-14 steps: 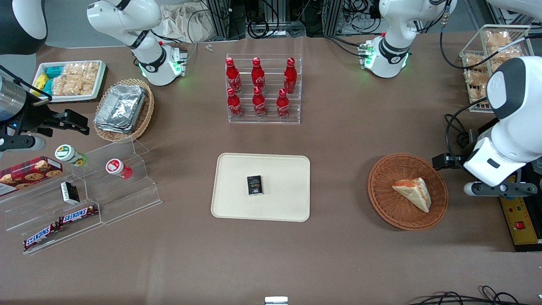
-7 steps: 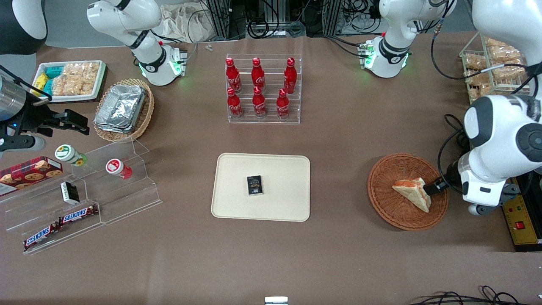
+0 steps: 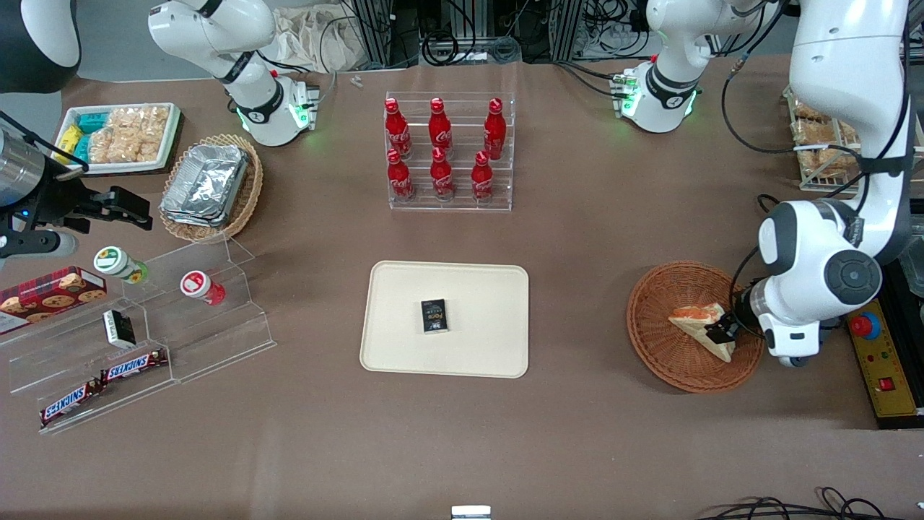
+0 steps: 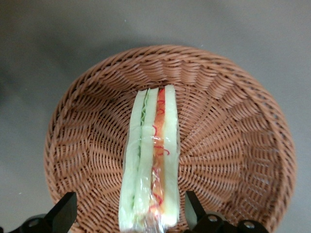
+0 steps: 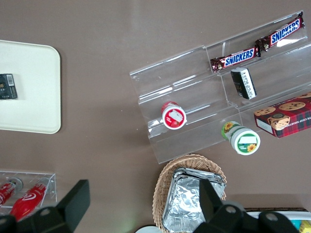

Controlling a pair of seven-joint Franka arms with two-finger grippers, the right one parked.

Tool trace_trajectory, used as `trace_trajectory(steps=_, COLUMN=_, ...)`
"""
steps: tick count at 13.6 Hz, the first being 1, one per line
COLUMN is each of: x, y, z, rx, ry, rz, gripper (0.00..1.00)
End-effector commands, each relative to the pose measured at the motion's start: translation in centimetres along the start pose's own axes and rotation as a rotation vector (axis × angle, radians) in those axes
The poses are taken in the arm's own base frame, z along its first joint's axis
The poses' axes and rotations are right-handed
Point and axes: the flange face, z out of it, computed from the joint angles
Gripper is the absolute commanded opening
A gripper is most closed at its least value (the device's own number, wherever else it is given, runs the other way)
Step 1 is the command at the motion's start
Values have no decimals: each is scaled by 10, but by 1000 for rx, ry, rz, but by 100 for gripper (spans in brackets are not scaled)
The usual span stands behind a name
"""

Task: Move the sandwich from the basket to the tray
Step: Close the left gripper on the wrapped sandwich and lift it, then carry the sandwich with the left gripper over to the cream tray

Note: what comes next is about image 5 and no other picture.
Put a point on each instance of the woven wicker basket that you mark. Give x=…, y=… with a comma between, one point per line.
x=165, y=177

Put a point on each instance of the clear acrylic bottle box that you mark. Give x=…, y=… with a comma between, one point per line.
x=52, y=184

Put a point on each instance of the green sunflower yogurt cup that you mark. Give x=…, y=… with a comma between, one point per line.
x=244, y=142

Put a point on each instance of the teal snack packet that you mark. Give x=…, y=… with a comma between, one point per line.
x=295, y=223

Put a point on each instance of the cream plastic tray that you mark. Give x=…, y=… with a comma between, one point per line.
x=36, y=92

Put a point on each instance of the red strawberry yogurt cup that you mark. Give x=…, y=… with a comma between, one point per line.
x=174, y=117

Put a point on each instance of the foil wrapped sandwich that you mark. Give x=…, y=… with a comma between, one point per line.
x=194, y=173
x=184, y=201

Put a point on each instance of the white round plate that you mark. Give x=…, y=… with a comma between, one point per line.
x=148, y=230

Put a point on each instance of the clear acrylic tiered display shelf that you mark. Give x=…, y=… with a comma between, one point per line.
x=189, y=80

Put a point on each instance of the yellow snack packet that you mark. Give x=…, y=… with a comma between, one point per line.
x=306, y=228

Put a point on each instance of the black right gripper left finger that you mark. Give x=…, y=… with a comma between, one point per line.
x=75, y=201

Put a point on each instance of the red cola bottle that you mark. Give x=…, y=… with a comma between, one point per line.
x=26, y=201
x=6, y=191

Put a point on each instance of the white bin with dark rim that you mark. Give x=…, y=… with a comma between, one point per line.
x=291, y=213

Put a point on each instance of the black box with barcode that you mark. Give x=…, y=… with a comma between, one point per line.
x=8, y=87

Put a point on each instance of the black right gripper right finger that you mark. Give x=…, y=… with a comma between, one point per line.
x=209, y=204

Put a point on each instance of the Snickers chocolate bar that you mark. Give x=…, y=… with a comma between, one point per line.
x=236, y=58
x=283, y=32

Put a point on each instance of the red plaid cookie box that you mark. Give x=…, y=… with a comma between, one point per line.
x=289, y=119

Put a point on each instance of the black and white small packet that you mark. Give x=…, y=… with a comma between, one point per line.
x=244, y=83

